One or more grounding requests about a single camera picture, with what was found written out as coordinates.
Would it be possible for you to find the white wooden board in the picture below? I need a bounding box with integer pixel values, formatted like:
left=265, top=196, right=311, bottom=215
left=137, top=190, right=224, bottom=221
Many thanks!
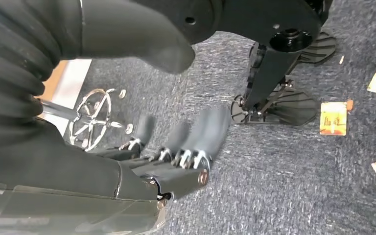
left=37, top=59, right=93, bottom=135

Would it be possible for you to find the chrome chair base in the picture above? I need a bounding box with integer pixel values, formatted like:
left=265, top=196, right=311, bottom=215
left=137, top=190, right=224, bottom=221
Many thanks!
left=69, top=87, right=134, bottom=152

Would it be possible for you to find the black robot right foot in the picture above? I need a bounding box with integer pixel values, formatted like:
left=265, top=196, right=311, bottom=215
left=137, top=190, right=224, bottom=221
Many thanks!
left=230, top=87, right=318, bottom=127

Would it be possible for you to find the black robot left foot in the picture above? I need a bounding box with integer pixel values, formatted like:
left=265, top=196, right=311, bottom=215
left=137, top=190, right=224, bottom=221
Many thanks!
left=248, top=30, right=338, bottom=67

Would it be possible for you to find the black robot foot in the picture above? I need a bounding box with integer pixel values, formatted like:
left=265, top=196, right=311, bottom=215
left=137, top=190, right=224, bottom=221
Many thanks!
left=230, top=87, right=318, bottom=127
left=248, top=30, right=338, bottom=67

